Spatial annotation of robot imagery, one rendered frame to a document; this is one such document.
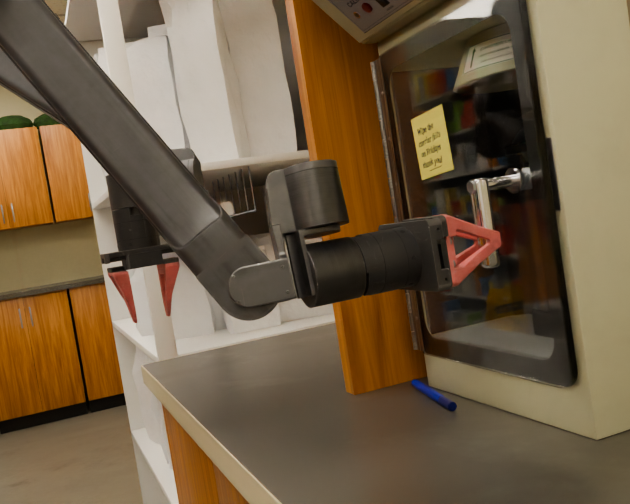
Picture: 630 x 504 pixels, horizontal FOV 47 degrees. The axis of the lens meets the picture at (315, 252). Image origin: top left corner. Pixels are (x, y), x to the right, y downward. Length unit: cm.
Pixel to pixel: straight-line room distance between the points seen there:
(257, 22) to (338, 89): 112
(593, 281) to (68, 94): 51
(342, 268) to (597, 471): 28
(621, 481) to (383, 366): 46
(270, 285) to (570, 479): 31
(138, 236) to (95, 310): 460
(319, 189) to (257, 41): 149
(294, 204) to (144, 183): 13
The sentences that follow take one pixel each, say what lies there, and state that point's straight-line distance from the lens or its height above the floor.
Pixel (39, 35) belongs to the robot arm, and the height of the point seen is 139.
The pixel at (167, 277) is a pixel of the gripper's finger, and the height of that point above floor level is 114.
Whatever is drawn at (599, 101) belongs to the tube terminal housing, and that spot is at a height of 126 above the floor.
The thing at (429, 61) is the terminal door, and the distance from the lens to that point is 88.
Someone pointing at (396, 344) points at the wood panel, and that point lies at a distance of 105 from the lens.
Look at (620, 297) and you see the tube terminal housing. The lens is 77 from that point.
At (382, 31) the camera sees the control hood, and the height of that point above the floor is 141.
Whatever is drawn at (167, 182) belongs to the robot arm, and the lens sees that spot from 64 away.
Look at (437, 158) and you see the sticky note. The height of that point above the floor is 124.
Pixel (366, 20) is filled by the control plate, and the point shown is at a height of 143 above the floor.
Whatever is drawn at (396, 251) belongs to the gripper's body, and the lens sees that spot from 66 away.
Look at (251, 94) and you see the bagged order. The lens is 207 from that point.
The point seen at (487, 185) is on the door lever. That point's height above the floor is 120.
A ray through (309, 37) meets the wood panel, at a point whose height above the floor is 144.
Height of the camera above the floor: 120
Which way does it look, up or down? 3 degrees down
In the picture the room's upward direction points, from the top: 9 degrees counter-clockwise
